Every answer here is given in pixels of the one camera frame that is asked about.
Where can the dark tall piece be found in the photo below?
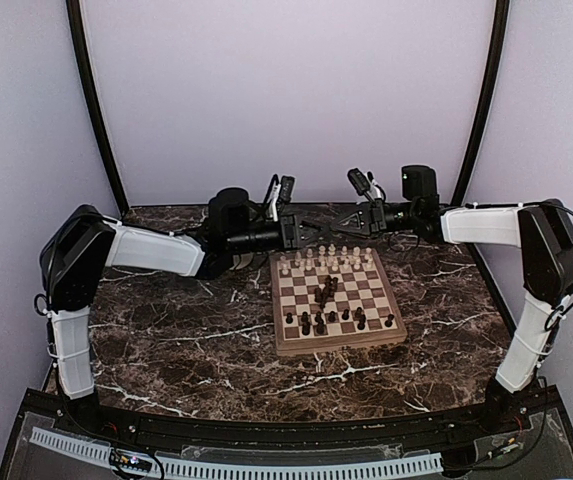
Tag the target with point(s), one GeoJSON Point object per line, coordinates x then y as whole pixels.
{"type": "Point", "coordinates": [360, 318]}
{"type": "Point", "coordinates": [320, 327]}
{"type": "Point", "coordinates": [305, 324]}

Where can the left black frame post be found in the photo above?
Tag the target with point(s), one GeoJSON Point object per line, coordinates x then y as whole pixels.
{"type": "Point", "coordinates": [89, 89]}

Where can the right black frame post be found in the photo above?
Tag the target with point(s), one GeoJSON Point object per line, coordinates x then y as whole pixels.
{"type": "Point", "coordinates": [487, 89]}

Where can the fallen dark piece pile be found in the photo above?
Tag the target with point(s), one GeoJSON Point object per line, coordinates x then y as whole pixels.
{"type": "Point", "coordinates": [326, 292]}

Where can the black frame post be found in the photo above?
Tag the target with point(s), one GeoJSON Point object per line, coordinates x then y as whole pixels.
{"type": "Point", "coordinates": [487, 89]}
{"type": "Point", "coordinates": [89, 89]}

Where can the wooden chess board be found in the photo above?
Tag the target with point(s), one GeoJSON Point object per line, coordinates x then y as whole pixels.
{"type": "Point", "coordinates": [368, 289]}

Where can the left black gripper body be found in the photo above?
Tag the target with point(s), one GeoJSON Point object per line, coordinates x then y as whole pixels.
{"type": "Point", "coordinates": [249, 242]}

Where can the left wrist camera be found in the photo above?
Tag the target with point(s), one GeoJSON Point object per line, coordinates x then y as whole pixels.
{"type": "Point", "coordinates": [228, 211]}

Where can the white rook corner piece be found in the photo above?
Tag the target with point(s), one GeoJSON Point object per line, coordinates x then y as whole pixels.
{"type": "Point", "coordinates": [285, 266]}

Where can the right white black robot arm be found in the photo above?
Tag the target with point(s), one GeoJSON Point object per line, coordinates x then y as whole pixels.
{"type": "Point", "coordinates": [541, 231]}

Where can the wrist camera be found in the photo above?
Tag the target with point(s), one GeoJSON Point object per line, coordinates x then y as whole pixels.
{"type": "Point", "coordinates": [418, 181]}
{"type": "Point", "coordinates": [228, 211]}

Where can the dark tall piece front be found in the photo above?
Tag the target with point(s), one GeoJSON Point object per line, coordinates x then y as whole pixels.
{"type": "Point", "coordinates": [305, 324]}

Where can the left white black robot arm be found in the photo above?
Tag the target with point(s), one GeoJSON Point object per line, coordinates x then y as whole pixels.
{"type": "Point", "coordinates": [73, 261]}

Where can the white pieces back row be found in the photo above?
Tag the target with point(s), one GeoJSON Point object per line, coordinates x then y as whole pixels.
{"type": "Point", "coordinates": [329, 258]}

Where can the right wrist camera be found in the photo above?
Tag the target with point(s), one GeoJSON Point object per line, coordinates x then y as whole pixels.
{"type": "Point", "coordinates": [418, 181]}

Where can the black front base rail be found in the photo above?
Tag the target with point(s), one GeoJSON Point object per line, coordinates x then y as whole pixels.
{"type": "Point", "coordinates": [533, 441]}

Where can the white slotted cable duct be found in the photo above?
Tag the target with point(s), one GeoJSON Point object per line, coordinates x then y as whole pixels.
{"type": "Point", "coordinates": [141, 465]}

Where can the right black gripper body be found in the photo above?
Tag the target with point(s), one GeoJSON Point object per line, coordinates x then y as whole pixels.
{"type": "Point", "coordinates": [381, 222]}

